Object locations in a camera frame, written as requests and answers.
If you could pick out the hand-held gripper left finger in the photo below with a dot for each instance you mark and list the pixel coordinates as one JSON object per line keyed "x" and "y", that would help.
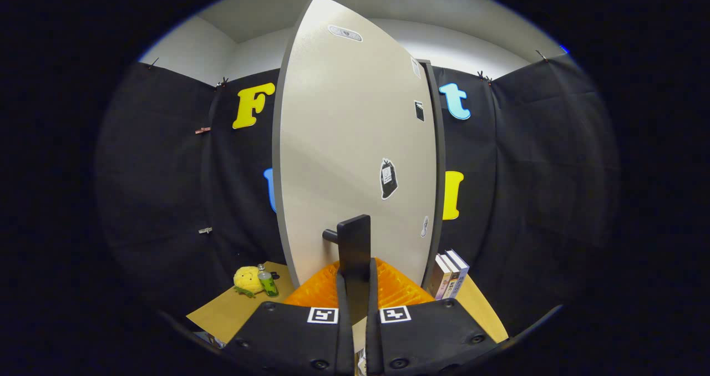
{"x": 344, "y": 337}

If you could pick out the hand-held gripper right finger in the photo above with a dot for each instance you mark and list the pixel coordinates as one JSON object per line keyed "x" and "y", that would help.
{"x": 373, "y": 337}

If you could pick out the grey shoe cabinet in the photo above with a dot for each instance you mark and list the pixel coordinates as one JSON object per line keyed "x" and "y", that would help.
{"x": 441, "y": 143}

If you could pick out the green drink bottle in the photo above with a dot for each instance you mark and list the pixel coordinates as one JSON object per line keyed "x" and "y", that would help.
{"x": 268, "y": 283}

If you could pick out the purple spine book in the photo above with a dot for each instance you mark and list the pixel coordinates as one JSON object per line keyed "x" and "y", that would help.
{"x": 450, "y": 279}

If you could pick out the blue spine book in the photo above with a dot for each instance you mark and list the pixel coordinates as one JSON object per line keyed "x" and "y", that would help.
{"x": 459, "y": 273}

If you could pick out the yellow pineapple plush toy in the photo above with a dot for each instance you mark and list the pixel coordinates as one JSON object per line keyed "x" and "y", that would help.
{"x": 247, "y": 280}

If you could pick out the black backdrop cloth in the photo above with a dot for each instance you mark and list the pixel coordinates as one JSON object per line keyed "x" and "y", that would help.
{"x": 554, "y": 171}

